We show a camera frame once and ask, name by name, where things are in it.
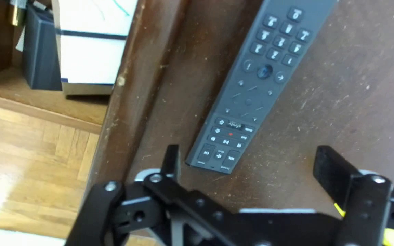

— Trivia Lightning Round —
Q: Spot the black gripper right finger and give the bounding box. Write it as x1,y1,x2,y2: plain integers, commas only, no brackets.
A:
312,144,394,246

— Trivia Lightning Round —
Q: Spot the white box with dark band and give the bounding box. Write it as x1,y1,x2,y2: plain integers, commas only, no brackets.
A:
52,0,140,97

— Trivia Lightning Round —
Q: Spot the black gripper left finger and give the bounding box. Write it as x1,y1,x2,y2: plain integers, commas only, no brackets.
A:
65,144,236,246

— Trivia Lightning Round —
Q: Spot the dark grey button remote control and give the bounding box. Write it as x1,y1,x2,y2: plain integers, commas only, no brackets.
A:
185,0,340,175

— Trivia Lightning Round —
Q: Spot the dark brown wooden side table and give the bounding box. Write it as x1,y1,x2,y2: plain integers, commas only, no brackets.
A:
85,0,394,220

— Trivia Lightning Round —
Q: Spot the dark grey box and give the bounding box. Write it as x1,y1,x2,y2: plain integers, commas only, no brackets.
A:
21,1,65,92

